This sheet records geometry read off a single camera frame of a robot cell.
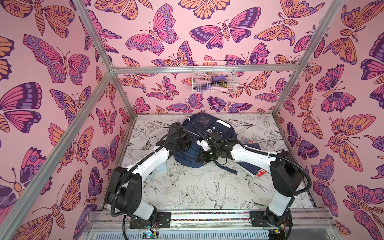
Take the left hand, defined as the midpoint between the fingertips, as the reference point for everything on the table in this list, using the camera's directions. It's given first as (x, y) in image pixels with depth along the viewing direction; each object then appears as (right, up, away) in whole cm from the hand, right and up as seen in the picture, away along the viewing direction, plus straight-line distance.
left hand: (198, 134), depth 84 cm
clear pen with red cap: (+37, -6, +19) cm, 42 cm away
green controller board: (-24, -48, -12) cm, 55 cm away
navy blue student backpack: (+4, +5, +20) cm, 21 cm away
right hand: (-1, -13, 0) cm, 13 cm away
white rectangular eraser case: (-22, -21, +5) cm, 30 cm away
